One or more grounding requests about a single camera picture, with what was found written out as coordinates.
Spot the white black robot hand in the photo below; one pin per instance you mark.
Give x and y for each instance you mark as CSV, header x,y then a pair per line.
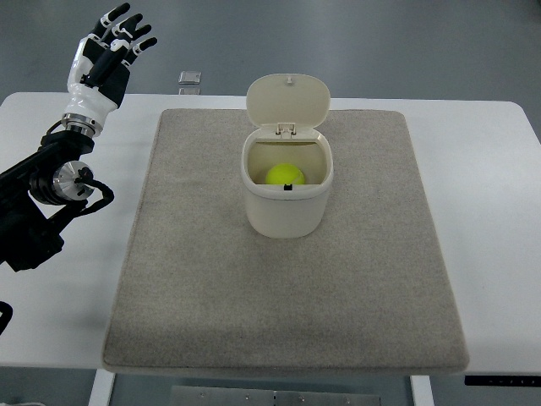
x,y
99,74

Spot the yellow tennis ball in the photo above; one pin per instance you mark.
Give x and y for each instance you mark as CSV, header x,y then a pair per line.
x,y
284,174

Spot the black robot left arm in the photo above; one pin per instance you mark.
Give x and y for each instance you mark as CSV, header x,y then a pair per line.
x,y
42,194

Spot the silver floor socket plate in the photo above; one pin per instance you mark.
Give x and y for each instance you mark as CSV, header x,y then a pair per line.
x,y
189,78

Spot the beige lidded plastic bin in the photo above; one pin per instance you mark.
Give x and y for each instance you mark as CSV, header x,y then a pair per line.
x,y
286,110

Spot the grey felt table mat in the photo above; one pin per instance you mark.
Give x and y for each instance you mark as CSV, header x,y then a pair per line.
x,y
202,291

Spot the white left table leg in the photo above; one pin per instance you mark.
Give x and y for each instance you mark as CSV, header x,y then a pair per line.
x,y
101,391

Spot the white table leg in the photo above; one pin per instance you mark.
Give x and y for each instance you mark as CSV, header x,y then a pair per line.
x,y
422,391
101,391

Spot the white right table leg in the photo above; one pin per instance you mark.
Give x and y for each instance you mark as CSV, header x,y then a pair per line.
x,y
422,391

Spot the black table control panel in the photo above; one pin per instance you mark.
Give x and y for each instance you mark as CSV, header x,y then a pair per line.
x,y
502,381

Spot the grey metal base plate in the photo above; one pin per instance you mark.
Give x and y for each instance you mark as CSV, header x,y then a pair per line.
x,y
186,395

